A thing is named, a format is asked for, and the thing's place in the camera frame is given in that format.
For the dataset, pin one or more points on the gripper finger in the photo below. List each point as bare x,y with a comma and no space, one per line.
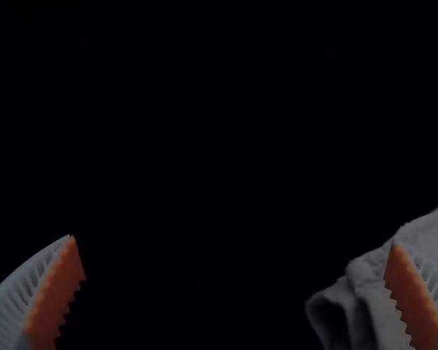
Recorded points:
40,299
419,302

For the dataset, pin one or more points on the pale towel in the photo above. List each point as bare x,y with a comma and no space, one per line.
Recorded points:
361,291

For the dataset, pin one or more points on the black mat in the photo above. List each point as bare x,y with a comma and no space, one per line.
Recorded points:
204,146

